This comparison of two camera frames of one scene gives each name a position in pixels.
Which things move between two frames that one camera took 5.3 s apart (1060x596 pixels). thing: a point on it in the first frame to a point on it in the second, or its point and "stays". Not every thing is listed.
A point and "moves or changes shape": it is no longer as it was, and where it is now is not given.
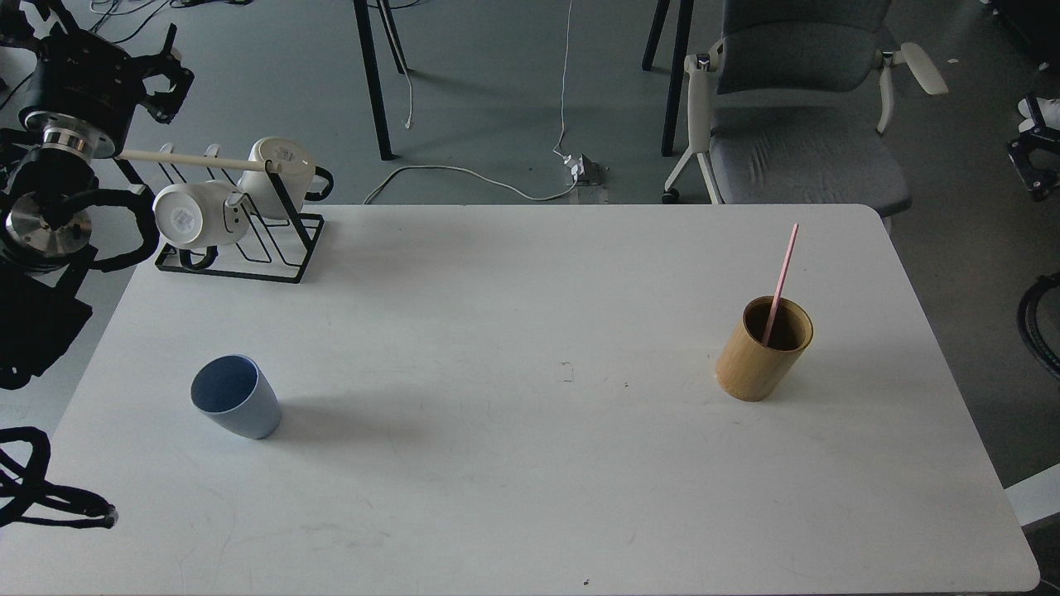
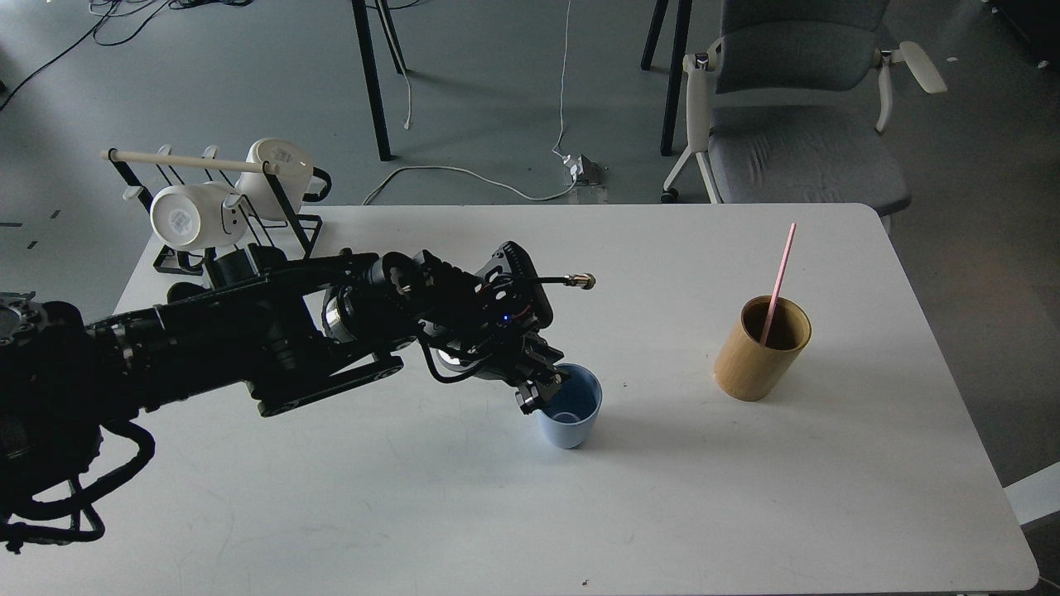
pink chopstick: (781, 286) stays
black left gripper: (90, 89) to (484, 321)
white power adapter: (584, 170) stays
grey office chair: (782, 109) stays
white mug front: (197, 214) stays
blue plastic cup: (233, 390) moves or changes shape
